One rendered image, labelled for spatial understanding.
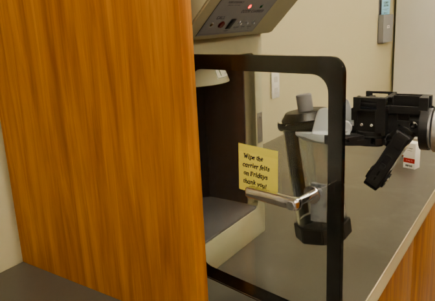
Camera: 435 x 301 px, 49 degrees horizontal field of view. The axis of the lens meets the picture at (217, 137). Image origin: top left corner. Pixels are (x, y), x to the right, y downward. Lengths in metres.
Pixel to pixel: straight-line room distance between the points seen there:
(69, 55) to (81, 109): 0.09
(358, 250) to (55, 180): 0.65
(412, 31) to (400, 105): 3.01
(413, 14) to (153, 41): 3.21
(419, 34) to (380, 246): 2.81
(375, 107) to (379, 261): 0.38
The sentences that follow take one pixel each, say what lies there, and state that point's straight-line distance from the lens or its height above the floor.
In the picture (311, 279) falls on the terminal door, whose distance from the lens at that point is 0.73.
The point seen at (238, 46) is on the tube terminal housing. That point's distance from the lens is 0.99.
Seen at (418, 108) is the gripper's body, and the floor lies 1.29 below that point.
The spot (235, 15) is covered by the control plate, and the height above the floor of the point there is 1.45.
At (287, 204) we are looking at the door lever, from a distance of 0.64.
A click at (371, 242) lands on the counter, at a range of 1.15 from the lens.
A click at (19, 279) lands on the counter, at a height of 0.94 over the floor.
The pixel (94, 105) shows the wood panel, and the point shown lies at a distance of 0.84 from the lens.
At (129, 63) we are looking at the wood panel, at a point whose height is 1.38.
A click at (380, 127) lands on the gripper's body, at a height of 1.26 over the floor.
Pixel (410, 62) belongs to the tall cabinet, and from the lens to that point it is 3.84.
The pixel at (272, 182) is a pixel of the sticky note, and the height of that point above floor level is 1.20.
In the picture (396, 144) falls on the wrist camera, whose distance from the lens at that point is 0.81.
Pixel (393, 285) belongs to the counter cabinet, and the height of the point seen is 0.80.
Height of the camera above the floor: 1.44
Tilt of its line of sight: 14 degrees down
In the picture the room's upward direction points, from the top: 3 degrees counter-clockwise
